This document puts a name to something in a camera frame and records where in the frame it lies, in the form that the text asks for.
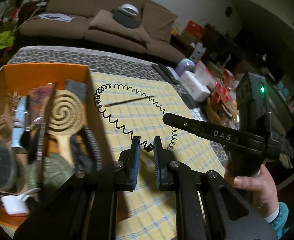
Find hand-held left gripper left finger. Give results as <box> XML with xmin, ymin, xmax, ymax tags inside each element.
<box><xmin>13</xmin><ymin>136</ymin><xmax>141</xmax><ymax>240</ymax></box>

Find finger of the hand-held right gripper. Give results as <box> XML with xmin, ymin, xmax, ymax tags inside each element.
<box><xmin>163</xmin><ymin>112</ymin><xmax>266</xmax><ymax>156</ymax></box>

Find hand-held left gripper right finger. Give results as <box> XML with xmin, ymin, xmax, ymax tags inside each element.
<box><xmin>153</xmin><ymin>136</ymin><xmax>279</xmax><ymax>240</ymax></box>

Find black cord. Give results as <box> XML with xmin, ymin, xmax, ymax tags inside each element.
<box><xmin>94</xmin><ymin>84</ymin><xmax>178</xmax><ymax>153</ymax></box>

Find wooden spiral hairbrush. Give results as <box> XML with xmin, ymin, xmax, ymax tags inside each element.
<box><xmin>47</xmin><ymin>89</ymin><xmax>85</xmax><ymax>167</ymax></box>

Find white measuring cup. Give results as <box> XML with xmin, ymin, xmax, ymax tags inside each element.
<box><xmin>0</xmin><ymin>187</ymin><xmax>39</xmax><ymax>217</ymax></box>

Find orange cardboard box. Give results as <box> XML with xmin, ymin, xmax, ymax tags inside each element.
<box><xmin>0</xmin><ymin>64</ymin><xmax>97</xmax><ymax>233</ymax></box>

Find person's right forearm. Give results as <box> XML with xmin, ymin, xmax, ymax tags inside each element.
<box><xmin>266</xmin><ymin>201</ymin><xmax>291</xmax><ymax>240</ymax></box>

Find person's right hand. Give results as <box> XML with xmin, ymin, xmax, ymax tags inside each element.
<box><xmin>224</xmin><ymin>165</ymin><xmax>280</xmax><ymax>224</ymax></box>

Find pile of red snack packets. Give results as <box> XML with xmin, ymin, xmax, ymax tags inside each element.
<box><xmin>207</xmin><ymin>80</ymin><xmax>240</xmax><ymax>123</ymax></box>

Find yellow plaid tablecloth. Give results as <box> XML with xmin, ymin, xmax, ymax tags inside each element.
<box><xmin>88</xmin><ymin>71</ymin><xmax>225</xmax><ymax>240</ymax></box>

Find white box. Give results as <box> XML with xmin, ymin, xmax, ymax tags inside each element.
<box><xmin>179</xmin><ymin>70</ymin><xmax>211</xmax><ymax>102</ymax></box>

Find thin dark paintbrush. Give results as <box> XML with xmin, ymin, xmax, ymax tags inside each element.
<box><xmin>104</xmin><ymin>95</ymin><xmax>155</xmax><ymax>107</ymax></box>

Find purple round object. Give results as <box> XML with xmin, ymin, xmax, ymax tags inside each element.
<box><xmin>175</xmin><ymin>58</ymin><xmax>195</xmax><ymax>77</ymax></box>

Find black remote control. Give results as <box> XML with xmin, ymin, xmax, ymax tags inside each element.
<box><xmin>151</xmin><ymin>64</ymin><xmax>181</xmax><ymax>85</ymax></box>

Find green knit cloth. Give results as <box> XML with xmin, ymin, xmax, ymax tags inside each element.
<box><xmin>24</xmin><ymin>152</ymin><xmax>75</xmax><ymax>195</ymax></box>

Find red box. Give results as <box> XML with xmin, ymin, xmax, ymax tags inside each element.
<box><xmin>184</xmin><ymin>21</ymin><xmax>206</xmax><ymax>39</ymax></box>

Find dark grey case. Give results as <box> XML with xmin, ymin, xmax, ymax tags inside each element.
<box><xmin>65</xmin><ymin>79</ymin><xmax>88</xmax><ymax>103</ymax></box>

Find light blue tube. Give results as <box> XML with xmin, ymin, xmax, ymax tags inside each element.
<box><xmin>12</xmin><ymin>96</ymin><xmax>28</xmax><ymax>148</ymax></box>

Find brown pillow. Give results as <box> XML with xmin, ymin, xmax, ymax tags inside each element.
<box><xmin>88</xmin><ymin>9</ymin><xmax>154</xmax><ymax>44</ymax></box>

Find black round cushion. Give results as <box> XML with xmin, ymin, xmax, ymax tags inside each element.
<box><xmin>111</xmin><ymin>9</ymin><xmax>141</xmax><ymax>29</ymax></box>

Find grey round device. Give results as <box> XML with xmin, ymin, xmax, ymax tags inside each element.
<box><xmin>118</xmin><ymin>3</ymin><xmax>139</xmax><ymax>17</ymax></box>

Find papers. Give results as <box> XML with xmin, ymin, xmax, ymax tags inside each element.
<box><xmin>34</xmin><ymin>12</ymin><xmax>76</xmax><ymax>22</ymax></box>

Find brown sofa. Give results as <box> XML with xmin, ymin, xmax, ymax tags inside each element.
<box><xmin>19</xmin><ymin>0</ymin><xmax>187</xmax><ymax>65</ymax></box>

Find green bag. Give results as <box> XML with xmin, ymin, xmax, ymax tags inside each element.
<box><xmin>0</xmin><ymin>30</ymin><xmax>16</xmax><ymax>50</ymax></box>

